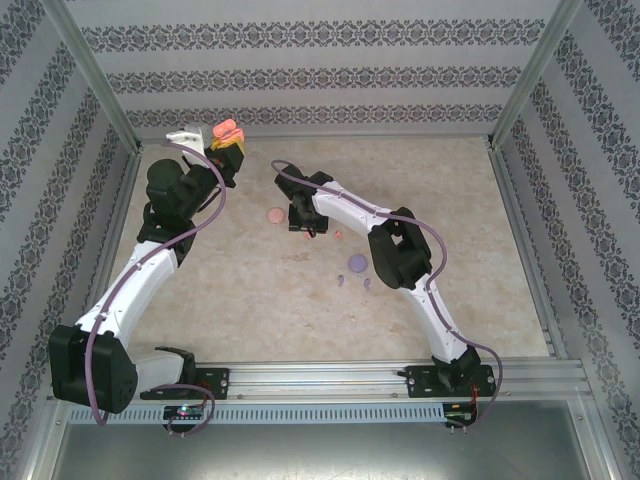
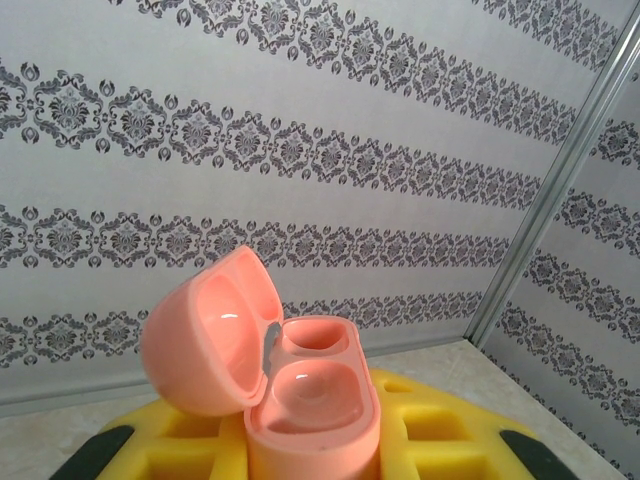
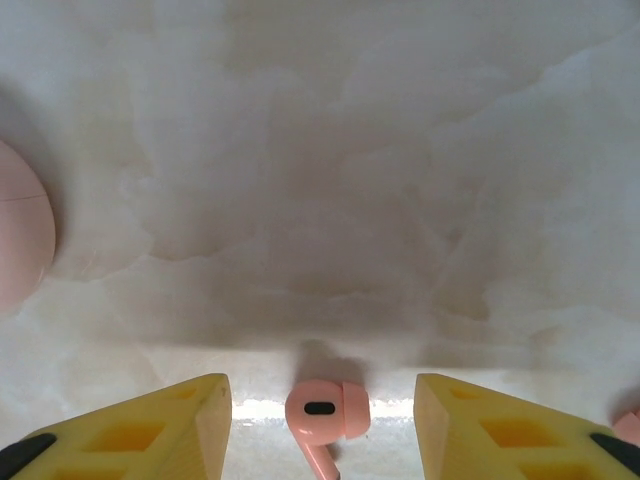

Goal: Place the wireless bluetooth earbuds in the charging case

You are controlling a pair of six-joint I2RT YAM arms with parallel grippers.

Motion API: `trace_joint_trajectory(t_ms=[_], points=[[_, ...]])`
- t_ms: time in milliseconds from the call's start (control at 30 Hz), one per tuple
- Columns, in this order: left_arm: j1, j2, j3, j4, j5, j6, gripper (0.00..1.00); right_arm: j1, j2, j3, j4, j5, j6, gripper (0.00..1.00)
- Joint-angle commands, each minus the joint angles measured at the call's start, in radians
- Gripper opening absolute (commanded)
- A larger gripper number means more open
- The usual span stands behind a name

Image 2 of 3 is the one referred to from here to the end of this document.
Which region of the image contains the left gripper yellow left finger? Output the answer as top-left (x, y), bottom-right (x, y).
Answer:
top-left (54, 394), bottom-right (252, 480)

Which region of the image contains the pink earbud charging case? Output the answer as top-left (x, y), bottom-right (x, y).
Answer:
top-left (140, 244), bottom-right (384, 480)

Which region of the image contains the aluminium corner post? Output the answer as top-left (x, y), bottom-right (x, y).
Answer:
top-left (464, 47), bottom-right (640, 346)

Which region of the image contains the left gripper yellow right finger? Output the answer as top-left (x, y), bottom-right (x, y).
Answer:
top-left (369, 367), bottom-right (599, 480)

